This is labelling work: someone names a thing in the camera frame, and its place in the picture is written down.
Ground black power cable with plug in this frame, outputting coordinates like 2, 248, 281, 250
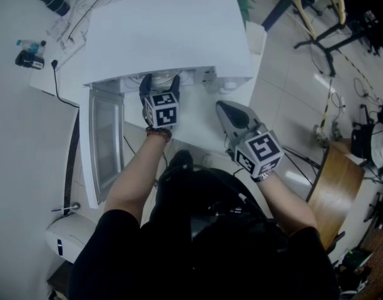
50, 59, 80, 108

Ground black water bottle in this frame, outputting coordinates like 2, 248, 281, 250
39, 0, 71, 16

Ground dark brown low table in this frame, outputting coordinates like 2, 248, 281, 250
46, 261, 73, 300

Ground black floor stand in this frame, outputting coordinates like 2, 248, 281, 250
294, 22, 367, 78

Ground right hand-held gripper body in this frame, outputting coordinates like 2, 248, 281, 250
225, 123, 285, 179

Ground person's black shirt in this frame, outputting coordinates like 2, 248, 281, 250
68, 167, 339, 300

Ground brown wooden stool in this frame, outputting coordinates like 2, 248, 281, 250
305, 145, 366, 256

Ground clear plastic bottle blue label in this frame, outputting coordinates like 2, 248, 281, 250
16, 39, 48, 58

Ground black chest pack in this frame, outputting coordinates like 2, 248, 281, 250
190, 201, 252, 240

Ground person's right forearm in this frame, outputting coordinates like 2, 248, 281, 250
258, 175, 319, 236

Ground white cabinet appliance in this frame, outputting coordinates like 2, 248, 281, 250
78, 0, 255, 209

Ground white round appliance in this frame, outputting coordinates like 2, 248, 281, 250
44, 213, 97, 264

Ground white blue pen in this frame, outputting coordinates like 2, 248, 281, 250
51, 202, 81, 214

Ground silver wristwatch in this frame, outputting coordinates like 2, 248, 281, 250
251, 171, 272, 183

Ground person's left forearm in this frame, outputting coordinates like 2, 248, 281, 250
103, 132, 166, 228

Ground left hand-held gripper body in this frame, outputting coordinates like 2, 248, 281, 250
140, 91, 181, 130

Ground dark thin cable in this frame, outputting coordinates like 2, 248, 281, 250
66, 0, 105, 42

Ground person's black shoe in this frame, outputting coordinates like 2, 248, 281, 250
169, 150, 194, 172

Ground brown bead bracelet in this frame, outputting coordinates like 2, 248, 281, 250
145, 126, 173, 143

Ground black camera white label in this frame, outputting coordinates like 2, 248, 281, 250
15, 49, 45, 71

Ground black table leg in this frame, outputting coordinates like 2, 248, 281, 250
63, 106, 81, 215

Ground light wooden chair frame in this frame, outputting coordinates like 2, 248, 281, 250
293, 0, 348, 39

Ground green plant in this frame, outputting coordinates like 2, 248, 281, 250
235, 0, 257, 21

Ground white cable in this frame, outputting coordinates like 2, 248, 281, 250
47, 0, 113, 48

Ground black metal pole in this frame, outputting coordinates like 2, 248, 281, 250
260, 0, 297, 33

